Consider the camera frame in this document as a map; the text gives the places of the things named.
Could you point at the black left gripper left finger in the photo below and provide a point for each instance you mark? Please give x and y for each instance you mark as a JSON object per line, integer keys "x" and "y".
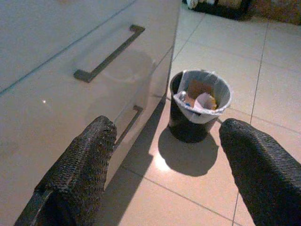
{"x": 75, "y": 176}

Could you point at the yellow wrapper scrap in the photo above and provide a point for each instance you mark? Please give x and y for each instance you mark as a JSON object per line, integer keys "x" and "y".
{"x": 212, "y": 102}

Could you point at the white bin liner bag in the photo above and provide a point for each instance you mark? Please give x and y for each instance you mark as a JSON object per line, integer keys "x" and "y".
{"x": 224, "y": 94}

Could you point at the black floor tray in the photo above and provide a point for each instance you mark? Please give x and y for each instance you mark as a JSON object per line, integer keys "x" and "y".
{"x": 218, "y": 10}

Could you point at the brown cardboard scrap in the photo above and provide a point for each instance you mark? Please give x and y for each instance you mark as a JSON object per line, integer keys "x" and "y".
{"x": 200, "y": 88}

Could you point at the white paper scrap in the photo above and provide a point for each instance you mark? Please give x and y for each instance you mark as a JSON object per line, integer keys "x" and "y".
{"x": 203, "y": 101}

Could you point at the black waste bin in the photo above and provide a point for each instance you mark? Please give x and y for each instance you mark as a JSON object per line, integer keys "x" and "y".
{"x": 185, "y": 129}

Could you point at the white kitchen cabinet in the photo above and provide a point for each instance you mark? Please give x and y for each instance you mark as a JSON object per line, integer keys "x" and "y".
{"x": 47, "y": 117}

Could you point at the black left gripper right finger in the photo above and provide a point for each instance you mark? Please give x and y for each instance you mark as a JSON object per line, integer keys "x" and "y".
{"x": 265, "y": 179}

